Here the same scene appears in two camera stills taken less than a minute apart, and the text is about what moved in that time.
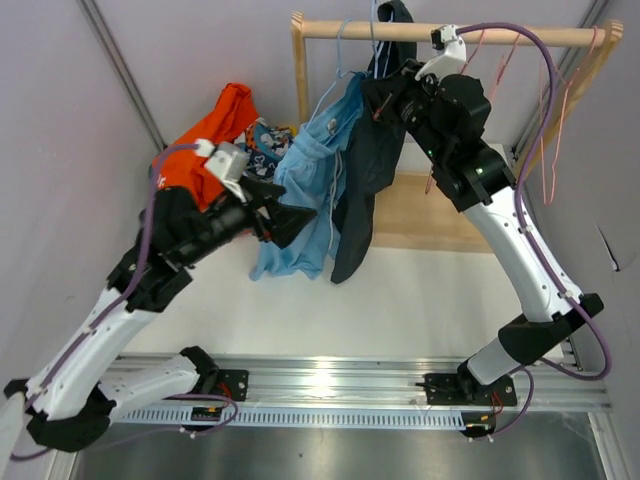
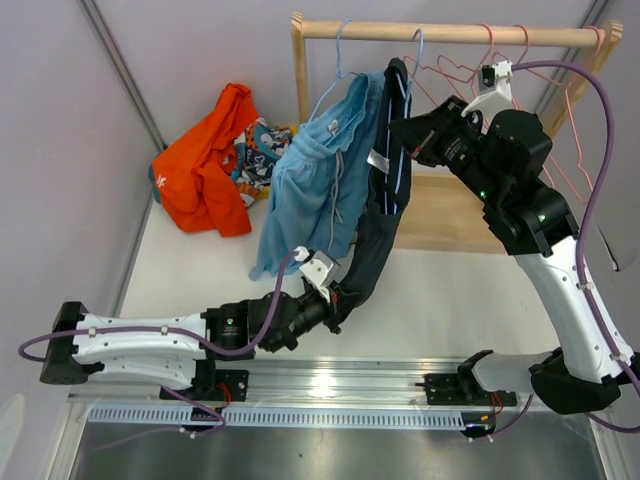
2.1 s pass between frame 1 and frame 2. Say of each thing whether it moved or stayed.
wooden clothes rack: stayed
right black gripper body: moved
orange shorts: stayed
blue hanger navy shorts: moved
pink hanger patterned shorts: moved
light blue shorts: stayed
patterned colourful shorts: stayed
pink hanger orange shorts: moved
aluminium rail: stayed
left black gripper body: moved
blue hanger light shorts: stayed
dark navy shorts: moved
